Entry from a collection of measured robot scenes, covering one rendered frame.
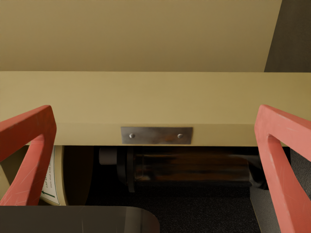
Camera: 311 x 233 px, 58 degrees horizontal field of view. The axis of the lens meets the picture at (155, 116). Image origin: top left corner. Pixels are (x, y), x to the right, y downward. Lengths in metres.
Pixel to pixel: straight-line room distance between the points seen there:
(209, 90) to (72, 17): 0.45
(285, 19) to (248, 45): 0.12
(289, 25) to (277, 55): 0.07
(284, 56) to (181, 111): 0.39
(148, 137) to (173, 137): 0.03
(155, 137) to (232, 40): 0.47
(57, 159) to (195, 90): 0.19
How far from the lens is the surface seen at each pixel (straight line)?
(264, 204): 0.53
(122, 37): 0.69
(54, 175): 0.38
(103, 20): 0.69
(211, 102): 0.31
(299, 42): 0.59
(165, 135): 0.28
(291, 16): 0.63
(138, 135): 0.28
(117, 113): 0.29
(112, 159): 0.43
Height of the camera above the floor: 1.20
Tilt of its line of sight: level
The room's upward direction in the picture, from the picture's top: 90 degrees counter-clockwise
